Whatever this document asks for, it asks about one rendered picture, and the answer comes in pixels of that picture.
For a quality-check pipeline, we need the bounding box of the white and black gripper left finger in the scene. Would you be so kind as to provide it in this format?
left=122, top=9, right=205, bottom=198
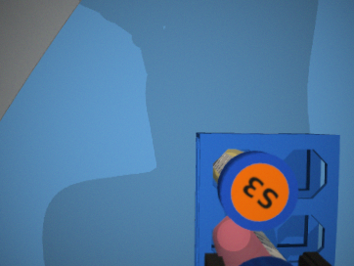
left=204, top=253, right=225, bottom=266

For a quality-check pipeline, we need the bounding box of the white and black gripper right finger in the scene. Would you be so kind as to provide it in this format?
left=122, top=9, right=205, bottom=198
left=298, top=251, right=331, bottom=266

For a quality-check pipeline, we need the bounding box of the blue tube rack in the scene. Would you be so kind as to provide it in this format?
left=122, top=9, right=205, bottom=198
left=195, top=133, right=340, bottom=266

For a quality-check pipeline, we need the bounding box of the blue bench mat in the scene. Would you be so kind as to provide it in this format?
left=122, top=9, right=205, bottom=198
left=0, top=0, right=354, bottom=266

